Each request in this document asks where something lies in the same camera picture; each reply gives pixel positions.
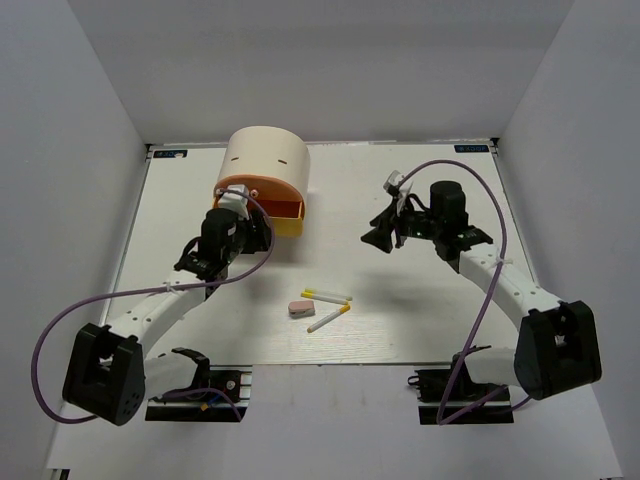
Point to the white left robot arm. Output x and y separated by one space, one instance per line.
111 372

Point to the white marker yellow cap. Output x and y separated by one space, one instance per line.
325 296
328 319

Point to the cream cylindrical drawer organizer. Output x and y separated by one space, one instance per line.
268 151

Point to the orange top drawer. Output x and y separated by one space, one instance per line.
267 188

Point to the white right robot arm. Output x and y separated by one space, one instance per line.
557 348

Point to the white marker yellow cap upper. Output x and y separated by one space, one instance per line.
325 296

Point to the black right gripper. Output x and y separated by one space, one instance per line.
381 236

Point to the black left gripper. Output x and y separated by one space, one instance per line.
260 240

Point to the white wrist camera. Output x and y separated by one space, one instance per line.
233 198
398 188

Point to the yellow drawer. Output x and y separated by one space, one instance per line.
286 217

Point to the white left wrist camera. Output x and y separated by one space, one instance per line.
233 198

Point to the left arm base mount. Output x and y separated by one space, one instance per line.
222 396

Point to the pink correction tape dispenser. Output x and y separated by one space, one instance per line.
301 308

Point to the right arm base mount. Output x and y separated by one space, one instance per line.
429 383

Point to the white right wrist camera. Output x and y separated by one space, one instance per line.
398 188

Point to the white marker yellow cap lower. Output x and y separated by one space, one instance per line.
328 319

